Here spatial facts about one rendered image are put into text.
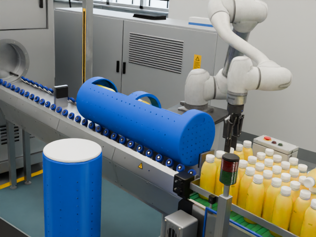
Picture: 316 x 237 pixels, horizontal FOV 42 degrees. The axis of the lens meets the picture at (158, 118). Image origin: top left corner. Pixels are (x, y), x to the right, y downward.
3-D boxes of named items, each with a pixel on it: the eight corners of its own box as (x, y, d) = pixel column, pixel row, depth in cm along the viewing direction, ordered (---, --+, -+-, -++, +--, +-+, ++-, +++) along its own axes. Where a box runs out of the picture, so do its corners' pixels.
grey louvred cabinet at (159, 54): (86, 117, 561) (87, 7, 515) (226, 167, 441) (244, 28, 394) (54, 127, 520) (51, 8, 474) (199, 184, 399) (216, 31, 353)
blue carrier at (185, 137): (112, 114, 281) (111, 73, 271) (213, 157, 223) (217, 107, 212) (76, 124, 262) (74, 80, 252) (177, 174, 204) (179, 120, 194)
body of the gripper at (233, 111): (234, 99, 195) (232, 118, 198) (223, 102, 189) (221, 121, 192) (248, 103, 190) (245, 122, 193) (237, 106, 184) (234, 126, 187)
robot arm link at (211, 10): (211, 8, 214) (237, 8, 215) (206, -10, 226) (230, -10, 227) (208, 29, 223) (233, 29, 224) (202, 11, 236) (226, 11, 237)
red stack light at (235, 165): (227, 163, 155) (228, 154, 154) (241, 169, 151) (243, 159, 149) (217, 168, 150) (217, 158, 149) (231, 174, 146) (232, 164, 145)
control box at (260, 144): (261, 152, 223) (264, 134, 220) (295, 164, 210) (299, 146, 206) (250, 156, 216) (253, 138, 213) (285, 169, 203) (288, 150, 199)
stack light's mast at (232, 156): (224, 190, 158) (229, 151, 153) (237, 196, 154) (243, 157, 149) (213, 194, 154) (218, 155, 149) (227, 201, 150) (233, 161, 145)
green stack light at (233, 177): (225, 175, 156) (227, 163, 155) (240, 181, 152) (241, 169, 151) (215, 180, 152) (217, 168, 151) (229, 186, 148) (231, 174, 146)
